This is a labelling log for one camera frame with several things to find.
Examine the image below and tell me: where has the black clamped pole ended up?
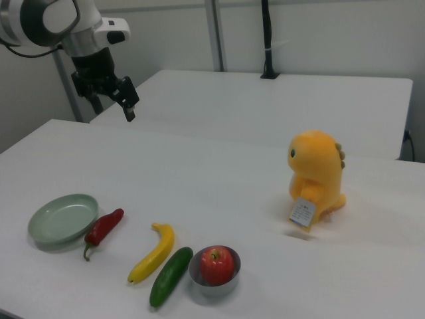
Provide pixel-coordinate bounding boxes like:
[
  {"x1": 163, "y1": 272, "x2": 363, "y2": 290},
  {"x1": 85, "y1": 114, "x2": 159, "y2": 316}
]
[{"x1": 260, "y1": 0, "x2": 280, "y2": 80}]

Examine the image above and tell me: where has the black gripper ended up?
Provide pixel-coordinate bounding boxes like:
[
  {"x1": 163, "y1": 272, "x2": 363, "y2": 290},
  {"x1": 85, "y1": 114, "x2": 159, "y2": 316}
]
[{"x1": 70, "y1": 47, "x2": 140, "y2": 122}]

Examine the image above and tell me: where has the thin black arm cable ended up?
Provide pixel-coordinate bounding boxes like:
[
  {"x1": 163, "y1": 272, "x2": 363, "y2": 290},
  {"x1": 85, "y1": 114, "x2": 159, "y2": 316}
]
[{"x1": 0, "y1": 36, "x2": 64, "y2": 58}]

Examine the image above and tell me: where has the white cable tie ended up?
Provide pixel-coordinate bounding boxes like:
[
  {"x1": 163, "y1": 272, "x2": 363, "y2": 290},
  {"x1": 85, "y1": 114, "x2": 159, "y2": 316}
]
[{"x1": 264, "y1": 40, "x2": 290, "y2": 53}]

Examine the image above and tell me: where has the red chili pepper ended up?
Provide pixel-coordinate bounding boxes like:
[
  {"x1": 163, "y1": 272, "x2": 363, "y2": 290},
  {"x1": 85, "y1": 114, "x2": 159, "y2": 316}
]
[{"x1": 82, "y1": 208, "x2": 125, "y2": 262}]

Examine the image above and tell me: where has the pale green plate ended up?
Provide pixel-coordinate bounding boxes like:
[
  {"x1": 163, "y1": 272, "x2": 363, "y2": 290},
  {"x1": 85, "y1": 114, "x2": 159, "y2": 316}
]
[{"x1": 27, "y1": 193, "x2": 100, "y2": 246}]

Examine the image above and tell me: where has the yellow banana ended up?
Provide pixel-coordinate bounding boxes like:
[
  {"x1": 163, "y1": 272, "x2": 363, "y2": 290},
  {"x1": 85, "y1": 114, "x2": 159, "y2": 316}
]
[{"x1": 127, "y1": 222, "x2": 175, "y2": 284}]

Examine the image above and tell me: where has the white blue paper tag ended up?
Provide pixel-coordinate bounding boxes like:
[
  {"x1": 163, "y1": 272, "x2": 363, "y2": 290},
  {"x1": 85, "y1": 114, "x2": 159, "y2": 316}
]
[{"x1": 288, "y1": 196, "x2": 317, "y2": 233}]

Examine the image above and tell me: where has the red apple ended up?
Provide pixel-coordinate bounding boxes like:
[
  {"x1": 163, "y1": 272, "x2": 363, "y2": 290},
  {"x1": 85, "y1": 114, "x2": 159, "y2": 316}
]
[{"x1": 199, "y1": 245, "x2": 235, "y2": 286}]

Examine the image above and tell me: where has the black wall power cable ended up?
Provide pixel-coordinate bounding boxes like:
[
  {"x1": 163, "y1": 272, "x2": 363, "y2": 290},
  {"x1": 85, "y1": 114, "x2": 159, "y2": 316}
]
[{"x1": 402, "y1": 128, "x2": 416, "y2": 162}]

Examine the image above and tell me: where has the orange plush dinosaur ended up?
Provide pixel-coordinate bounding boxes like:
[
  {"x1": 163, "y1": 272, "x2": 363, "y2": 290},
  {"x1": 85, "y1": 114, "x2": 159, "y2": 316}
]
[{"x1": 286, "y1": 129, "x2": 348, "y2": 224}]

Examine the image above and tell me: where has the green cucumber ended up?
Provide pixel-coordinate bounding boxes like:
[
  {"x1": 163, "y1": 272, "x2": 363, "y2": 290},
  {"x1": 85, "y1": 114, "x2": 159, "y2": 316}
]
[{"x1": 149, "y1": 247, "x2": 194, "y2": 308}]

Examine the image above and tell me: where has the grey metal bowl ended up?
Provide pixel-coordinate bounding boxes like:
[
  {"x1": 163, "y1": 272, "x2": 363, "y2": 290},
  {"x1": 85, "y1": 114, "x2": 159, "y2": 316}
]
[{"x1": 189, "y1": 245, "x2": 242, "y2": 296}]

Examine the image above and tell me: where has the white rounded-corner table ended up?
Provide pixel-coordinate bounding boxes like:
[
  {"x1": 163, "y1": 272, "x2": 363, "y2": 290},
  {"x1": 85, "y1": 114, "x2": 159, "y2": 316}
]
[{"x1": 89, "y1": 69, "x2": 414, "y2": 161}]

